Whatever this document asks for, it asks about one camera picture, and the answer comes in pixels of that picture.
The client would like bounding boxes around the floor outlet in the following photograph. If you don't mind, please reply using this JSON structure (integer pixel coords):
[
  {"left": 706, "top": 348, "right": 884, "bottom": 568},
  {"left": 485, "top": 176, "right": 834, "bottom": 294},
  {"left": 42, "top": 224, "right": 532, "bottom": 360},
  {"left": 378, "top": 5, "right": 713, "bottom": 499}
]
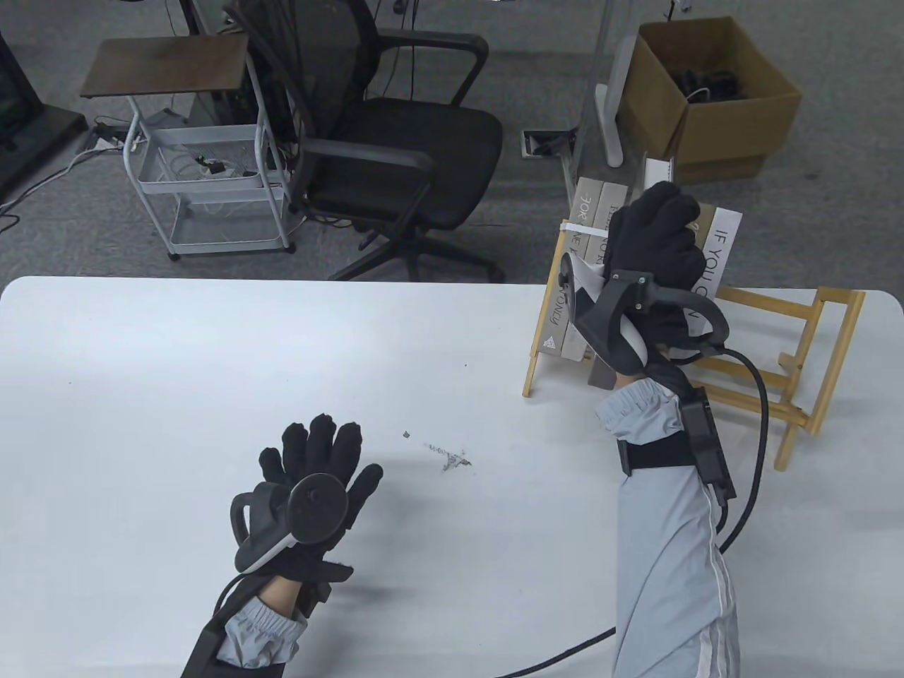
[{"left": 521, "top": 129, "right": 576, "bottom": 157}]

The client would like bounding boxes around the light grey book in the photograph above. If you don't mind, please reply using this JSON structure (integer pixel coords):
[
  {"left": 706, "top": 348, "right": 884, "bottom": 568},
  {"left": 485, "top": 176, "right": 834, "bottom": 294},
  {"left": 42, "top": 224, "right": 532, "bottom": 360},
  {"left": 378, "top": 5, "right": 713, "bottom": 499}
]
[{"left": 542, "top": 177, "right": 602, "bottom": 354}]

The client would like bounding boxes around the grey VR controller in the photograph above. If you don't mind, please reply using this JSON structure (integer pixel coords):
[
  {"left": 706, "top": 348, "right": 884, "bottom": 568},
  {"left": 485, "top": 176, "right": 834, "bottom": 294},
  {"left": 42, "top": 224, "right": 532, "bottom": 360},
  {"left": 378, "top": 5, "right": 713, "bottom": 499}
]
[
  {"left": 560, "top": 253, "right": 730, "bottom": 375},
  {"left": 230, "top": 475, "right": 352, "bottom": 574}
]

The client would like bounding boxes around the thick brown book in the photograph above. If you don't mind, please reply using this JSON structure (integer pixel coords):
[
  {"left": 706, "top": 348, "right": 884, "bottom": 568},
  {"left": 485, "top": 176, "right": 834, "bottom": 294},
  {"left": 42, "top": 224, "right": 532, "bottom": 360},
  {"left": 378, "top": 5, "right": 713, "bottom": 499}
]
[{"left": 588, "top": 157, "right": 679, "bottom": 391}]

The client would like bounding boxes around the power strip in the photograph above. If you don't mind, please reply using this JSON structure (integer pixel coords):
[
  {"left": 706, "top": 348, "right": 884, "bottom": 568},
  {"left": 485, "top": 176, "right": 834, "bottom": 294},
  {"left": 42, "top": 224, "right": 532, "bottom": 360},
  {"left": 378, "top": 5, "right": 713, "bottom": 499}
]
[{"left": 92, "top": 120, "right": 147, "bottom": 153}]

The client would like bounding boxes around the beige book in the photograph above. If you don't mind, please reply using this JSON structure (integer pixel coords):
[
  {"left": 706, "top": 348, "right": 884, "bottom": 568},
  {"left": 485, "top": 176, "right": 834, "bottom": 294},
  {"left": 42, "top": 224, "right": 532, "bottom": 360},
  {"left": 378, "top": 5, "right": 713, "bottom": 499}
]
[{"left": 685, "top": 203, "right": 720, "bottom": 251}]

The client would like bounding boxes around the black office chair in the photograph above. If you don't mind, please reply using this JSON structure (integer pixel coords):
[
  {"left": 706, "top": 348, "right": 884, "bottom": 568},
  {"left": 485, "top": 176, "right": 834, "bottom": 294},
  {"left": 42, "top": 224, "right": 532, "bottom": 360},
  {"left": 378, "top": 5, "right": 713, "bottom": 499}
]
[{"left": 225, "top": 0, "right": 508, "bottom": 283}]

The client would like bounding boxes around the metal partition post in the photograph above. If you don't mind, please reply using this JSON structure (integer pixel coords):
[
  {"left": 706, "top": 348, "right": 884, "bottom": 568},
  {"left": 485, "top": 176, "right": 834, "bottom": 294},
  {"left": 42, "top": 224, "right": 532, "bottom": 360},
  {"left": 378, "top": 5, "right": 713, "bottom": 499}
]
[{"left": 561, "top": 0, "right": 617, "bottom": 207}]

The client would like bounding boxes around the person's right forearm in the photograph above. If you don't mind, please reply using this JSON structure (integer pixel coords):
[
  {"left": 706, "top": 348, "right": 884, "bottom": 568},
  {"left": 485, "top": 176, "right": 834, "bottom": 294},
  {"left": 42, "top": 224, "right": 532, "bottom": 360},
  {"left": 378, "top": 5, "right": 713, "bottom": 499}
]
[{"left": 595, "top": 374, "right": 742, "bottom": 678}]

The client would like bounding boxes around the black glove cable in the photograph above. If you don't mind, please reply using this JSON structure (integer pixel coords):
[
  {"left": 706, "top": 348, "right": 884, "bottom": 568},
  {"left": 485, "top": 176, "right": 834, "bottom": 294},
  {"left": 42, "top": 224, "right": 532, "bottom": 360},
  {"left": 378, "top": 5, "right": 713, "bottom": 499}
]
[
  {"left": 210, "top": 571, "right": 246, "bottom": 626},
  {"left": 494, "top": 346, "right": 771, "bottom": 678}
]

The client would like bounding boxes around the white table leg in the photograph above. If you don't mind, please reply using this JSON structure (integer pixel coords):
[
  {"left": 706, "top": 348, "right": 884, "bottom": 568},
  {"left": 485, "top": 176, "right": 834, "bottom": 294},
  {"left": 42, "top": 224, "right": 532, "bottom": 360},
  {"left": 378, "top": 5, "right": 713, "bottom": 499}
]
[{"left": 593, "top": 35, "right": 636, "bottom": 168}]

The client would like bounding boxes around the black cables bundle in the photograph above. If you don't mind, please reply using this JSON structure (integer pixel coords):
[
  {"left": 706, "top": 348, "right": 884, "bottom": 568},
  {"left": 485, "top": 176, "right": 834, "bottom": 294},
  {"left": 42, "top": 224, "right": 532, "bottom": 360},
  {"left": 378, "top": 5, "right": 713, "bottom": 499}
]
[{"left": 667, "top": 67, "right": 740, "bottom": 105}]

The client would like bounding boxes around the cardboard box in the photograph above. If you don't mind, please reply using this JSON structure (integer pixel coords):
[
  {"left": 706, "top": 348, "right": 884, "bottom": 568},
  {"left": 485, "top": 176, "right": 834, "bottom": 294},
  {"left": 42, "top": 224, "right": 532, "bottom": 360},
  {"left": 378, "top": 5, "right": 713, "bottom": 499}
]
[{"left": 616, "top": 16, "right": 804, "bottom": 186}]

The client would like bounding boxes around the black cabinet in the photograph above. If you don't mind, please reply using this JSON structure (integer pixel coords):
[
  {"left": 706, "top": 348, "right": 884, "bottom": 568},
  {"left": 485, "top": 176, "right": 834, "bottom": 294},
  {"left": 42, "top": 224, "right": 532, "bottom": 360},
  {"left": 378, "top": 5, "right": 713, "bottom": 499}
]
[{"left": 0, "top": 32, "right": 90, "bottom": 206}]

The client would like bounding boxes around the white floor cable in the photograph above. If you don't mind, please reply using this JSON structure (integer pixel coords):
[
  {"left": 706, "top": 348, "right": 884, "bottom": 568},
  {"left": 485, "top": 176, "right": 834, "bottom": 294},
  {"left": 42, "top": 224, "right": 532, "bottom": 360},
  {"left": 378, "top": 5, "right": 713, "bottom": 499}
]
[{"left": 0, "top": 145, "right": 101, "bottom": 235}]

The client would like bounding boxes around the taupe book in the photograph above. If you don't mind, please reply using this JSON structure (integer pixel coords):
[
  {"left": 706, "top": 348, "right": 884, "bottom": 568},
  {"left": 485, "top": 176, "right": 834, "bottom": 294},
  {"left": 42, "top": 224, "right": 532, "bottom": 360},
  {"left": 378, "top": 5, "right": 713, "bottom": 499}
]
[{"left": 565, "top": 182, "right": 629, "bottom": 362}]

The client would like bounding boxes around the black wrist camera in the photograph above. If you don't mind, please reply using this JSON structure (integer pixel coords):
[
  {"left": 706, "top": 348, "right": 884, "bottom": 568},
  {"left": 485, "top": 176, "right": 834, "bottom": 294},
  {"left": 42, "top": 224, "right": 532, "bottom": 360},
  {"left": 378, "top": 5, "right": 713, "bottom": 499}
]
[{"left": 295, "top": 560, "right": 354, "bottom": 617}]

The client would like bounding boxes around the white book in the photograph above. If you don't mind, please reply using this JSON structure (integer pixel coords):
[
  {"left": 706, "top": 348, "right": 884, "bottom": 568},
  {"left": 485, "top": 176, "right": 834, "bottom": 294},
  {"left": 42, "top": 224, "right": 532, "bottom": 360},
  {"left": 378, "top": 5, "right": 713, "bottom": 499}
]
[{"left": 689, "top": 207, "right": 744, "bottom": 340}]

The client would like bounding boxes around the person's right hand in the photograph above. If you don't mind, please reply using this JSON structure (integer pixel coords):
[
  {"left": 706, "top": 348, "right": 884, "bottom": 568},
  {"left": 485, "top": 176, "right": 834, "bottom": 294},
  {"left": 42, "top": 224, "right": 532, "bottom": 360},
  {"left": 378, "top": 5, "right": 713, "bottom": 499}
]
[{"left": 606, "top": 182, "right": 706, "bottom": 386}]

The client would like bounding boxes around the wooden book rack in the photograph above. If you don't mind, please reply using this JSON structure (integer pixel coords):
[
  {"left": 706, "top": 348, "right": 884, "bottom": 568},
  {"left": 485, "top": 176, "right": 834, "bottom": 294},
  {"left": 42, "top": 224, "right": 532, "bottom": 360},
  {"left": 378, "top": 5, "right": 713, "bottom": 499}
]
[{"left": 523, "top": 226, "right": 866, "bottom": 472}]

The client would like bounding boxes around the person's left hand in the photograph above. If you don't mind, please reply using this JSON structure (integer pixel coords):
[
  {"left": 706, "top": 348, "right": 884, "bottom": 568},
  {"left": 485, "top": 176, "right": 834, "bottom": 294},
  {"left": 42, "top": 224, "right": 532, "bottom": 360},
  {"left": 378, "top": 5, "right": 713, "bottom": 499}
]
[{"left": 258, "top": 413, "right": 384, "bottom": 585}]

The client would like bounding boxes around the white cart with wooden top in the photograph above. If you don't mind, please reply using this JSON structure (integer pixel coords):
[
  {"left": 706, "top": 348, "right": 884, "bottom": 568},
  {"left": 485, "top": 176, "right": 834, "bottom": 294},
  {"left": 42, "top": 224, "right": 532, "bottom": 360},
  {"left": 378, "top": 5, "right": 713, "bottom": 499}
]
[{"left": 80, "top": 32, "right": 296, "bottom": 262}]

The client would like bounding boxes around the person's left forearm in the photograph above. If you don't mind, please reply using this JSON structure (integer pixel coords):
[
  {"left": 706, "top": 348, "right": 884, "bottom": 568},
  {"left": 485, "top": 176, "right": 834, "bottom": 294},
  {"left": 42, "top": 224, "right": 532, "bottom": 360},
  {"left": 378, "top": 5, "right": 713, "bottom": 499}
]
[{"left": 212, "top": 576, "right": 311, "bottom": 678}]

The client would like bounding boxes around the black armband sensor box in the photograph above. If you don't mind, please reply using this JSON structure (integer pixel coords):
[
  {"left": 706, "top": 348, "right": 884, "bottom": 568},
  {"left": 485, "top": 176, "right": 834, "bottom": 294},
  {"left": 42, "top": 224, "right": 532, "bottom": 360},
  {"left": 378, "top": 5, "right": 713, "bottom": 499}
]
[
  {"left": 618, "top": 399, "right": 737, "bottom": 506},
  {"left": 180, "top": 621, "right": 228, "bottom": 678}
]

